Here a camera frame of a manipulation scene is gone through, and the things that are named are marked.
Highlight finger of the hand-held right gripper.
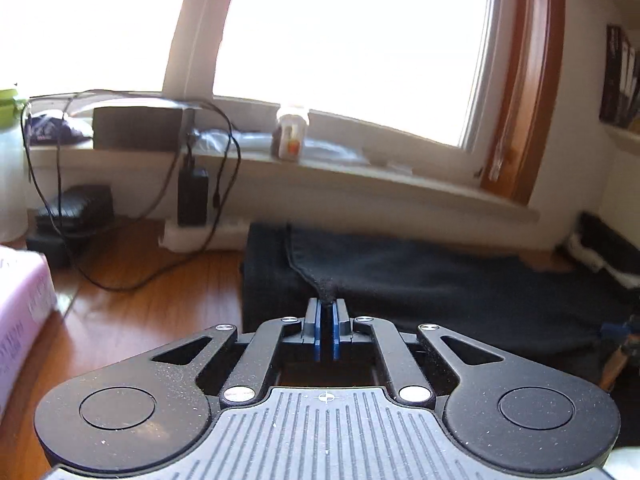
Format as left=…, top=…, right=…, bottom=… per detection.
left=600, top=321, right=640, bottom=356

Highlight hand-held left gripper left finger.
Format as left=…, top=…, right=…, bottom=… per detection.
left=150, top=297, right=324, bottom=407

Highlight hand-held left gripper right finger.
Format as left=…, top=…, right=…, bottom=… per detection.
left=330, top=297, right=506, bottom=406

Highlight black garment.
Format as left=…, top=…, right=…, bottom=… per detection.
left=556, top=211, right=640, bottom=286
left=242, top=222, right=631, bottom=387

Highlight white patterned cloth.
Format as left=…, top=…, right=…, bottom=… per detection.
left=569, top=232, right=640, bottom=289

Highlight folded black garment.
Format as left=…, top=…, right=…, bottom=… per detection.
left=556, top=211, right=640, bottom=286

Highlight white power strip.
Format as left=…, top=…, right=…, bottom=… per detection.
left=159, top=216, right=252, bottom=252

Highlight beige window sill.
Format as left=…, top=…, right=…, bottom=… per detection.
left=24, top=139, right=542, bottom=227

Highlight black power adapter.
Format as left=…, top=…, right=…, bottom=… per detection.
left=176, top=154, right=211, bottom=227

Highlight clear plastic bag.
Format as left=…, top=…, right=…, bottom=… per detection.
left=192, top=129, right=367, bottom=162

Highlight white bottle with orange label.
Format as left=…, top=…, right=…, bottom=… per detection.
left=271, top=104, right=311, bottom=162

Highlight row of books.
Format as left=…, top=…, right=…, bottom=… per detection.
left=599, top=24, right=640, bottom=133

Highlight wooden window trim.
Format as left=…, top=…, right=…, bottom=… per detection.
left=479, top=0, right=567, bottom=207

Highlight black case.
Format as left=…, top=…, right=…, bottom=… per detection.
left=26, top=184, right=117, bottom=269

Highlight black box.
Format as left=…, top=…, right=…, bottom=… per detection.
left=91, top=105, right=184, bottom=152

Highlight pink white box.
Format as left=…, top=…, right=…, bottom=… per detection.
left=0, top=246, right=59, bottom=412

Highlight dark blue cloth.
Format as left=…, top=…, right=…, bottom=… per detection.
left=26, top=114, right=94, bottom=144

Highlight white container with green lid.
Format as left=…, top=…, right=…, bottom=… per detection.
left=0, top=88, right=29, bottom=244

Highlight black cable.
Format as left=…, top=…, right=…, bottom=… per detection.
left=22, top=89, right=244, bottom=211
left=22, top=110, right=227, bottom=293

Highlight white wall shelf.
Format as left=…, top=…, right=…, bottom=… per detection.
left=604, top=124, right=640, bottom=150

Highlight white window frame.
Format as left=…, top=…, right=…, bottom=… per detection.
left=162, top=0, right=507, bottom=152

